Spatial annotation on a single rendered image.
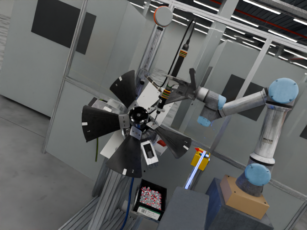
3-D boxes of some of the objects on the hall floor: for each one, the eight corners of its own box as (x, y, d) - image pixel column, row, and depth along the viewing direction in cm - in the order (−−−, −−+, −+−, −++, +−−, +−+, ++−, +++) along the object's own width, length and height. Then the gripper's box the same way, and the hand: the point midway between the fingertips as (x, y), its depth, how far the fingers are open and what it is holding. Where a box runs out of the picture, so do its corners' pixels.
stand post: (86, 236, 182) (122, 143, 158) (95, 242, 180) (133, 149, 156) (83, 240, 178) (119, 145, 154) (92, 246, 176) (130, 151, 152)
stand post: (101, 220, 204) (145, 110, 173) (109, 225, 202) (155, 115, 171) (98, 222, 200) (143, 111, 169) (106, 228, 198) (153, 116, 167)
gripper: (193, 101, 119) (159, 86, 124) (196, 100, 130) (164, 85, 134) (199, 87, 116) (165, 71, 121) (202, 86, 127) (170, 72, 132)
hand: (168, 75), depth 127 cm, fingers closed on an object, 4 cm apart
